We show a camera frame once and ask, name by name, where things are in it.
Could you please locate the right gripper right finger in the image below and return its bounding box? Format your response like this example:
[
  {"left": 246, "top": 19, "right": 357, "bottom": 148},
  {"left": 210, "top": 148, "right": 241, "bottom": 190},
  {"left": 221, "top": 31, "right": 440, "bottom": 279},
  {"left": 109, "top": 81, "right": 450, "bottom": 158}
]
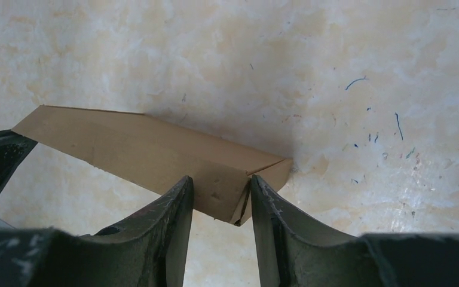
[{"left": 250, "top": 176, "right": 459, "bottom": 286}]

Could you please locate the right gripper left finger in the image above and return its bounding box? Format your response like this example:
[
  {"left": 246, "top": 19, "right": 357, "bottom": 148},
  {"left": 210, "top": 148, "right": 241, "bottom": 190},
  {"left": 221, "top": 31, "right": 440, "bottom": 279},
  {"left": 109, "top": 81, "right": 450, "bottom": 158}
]
[{"left": 0, "top": 176, "right": 194, "bottom": 286}]

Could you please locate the brown cardboard box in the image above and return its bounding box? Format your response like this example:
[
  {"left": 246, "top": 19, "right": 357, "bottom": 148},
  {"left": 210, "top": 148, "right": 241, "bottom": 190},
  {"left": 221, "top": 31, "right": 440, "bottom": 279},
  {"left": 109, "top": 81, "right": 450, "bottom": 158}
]
[{"left": 13, "top": 105, "right": 293, "bottom": 226}]

